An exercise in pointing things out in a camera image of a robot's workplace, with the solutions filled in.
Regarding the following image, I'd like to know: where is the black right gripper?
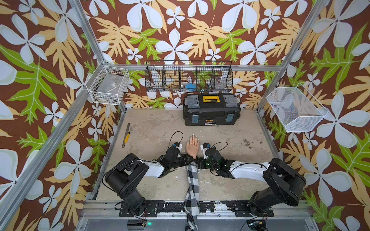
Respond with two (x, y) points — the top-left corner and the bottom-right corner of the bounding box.
(193, 156), (218, 172)

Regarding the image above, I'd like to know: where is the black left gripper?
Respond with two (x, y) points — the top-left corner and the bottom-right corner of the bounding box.
(169, 153), (193, 169)

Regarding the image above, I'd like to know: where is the black wrist watch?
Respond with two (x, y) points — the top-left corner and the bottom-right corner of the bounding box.
(183, 154), (199, 166)

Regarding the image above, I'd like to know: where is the plaid sleeved mannequin forearm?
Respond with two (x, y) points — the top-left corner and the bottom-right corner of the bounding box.
(185, 164), (200, 231)

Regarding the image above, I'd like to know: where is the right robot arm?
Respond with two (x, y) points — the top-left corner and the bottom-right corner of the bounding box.
(197, 143), (306, 216)

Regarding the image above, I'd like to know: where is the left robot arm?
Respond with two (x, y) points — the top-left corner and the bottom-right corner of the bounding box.
(102, 142), (193, 217)

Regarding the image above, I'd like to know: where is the mannequin hand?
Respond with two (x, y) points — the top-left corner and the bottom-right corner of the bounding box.
(186, 134), (199, 159)

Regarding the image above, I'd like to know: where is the blue object in basket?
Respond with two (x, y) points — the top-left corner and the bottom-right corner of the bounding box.
(185, 83), (196, 91)

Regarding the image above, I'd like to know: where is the white mesh basket right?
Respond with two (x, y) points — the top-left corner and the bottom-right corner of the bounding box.
(267, 84), (329, 132)

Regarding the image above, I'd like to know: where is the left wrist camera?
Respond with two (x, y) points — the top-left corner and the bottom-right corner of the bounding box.
(172, 142), (183, 153)

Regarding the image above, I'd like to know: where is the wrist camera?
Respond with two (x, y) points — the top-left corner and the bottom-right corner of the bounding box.
(200, 142), (211, 159)
(172, 142), (183, 153)

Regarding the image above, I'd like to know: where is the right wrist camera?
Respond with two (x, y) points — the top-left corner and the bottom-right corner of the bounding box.
(200, 142), (211, 159)

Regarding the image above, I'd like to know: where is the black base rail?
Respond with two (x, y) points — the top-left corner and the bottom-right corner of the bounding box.
(115, 200), (274, 218)

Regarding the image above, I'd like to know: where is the black toolbox yellow handle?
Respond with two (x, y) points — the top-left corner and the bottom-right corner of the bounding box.
(183, 93), (241, 126)

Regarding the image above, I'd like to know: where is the black wire basket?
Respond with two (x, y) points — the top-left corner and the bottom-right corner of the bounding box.
(145, 60), (234, 93)

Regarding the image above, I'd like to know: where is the white wire basket left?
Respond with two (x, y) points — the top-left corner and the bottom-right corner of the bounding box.
(86, 62), (130, 105)

